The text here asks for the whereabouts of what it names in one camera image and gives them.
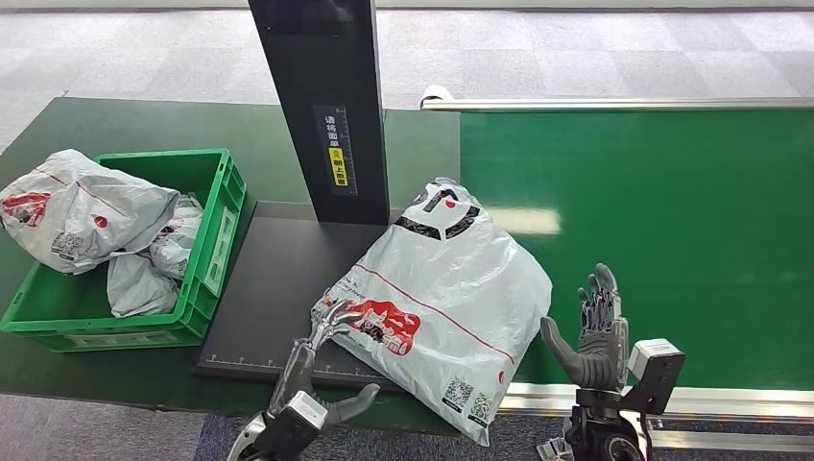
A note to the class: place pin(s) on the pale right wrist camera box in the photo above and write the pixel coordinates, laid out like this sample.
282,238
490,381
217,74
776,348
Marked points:
655,369

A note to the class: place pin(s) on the green plastic crate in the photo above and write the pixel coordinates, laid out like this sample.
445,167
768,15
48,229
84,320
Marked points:
210,254

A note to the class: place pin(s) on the green conveyor belt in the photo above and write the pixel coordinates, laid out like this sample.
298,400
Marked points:
699,165

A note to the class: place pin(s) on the black scanner column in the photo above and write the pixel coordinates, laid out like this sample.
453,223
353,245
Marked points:
324,76

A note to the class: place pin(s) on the white mailer bag black logo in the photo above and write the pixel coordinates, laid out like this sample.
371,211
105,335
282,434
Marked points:
445,286

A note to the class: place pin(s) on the large white mailer bag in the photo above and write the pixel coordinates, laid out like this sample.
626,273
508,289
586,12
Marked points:
83,216

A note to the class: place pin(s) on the small crumpled white mailer bag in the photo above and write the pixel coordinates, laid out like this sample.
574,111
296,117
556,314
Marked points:
175,245

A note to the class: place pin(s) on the black yellow column label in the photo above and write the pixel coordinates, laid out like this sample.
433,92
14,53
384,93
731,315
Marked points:
337,149

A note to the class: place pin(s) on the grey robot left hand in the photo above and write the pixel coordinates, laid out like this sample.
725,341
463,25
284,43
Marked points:
296,375

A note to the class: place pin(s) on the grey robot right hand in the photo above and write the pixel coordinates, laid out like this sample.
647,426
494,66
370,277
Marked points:
601,356

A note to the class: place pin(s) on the white conveyor roller end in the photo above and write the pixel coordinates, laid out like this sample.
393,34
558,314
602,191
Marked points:
434,93

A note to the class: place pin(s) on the silver conveyor frame bar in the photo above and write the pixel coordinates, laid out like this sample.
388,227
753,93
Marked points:
731,439

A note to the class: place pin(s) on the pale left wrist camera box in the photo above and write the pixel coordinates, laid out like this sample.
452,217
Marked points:
292,423

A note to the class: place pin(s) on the wide silver conveyor rail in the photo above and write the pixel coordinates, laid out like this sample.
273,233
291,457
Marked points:
731,402

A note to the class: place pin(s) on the black scanner base platform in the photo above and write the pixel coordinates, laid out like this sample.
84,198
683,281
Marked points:
280,286

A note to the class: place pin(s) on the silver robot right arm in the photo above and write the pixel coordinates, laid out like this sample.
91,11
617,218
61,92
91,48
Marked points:
604,429

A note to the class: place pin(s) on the thin silver conveyor rail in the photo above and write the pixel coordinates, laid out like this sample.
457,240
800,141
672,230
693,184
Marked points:
636,104

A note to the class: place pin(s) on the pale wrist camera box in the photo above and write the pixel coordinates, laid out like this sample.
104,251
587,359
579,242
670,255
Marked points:
292,423
655,369

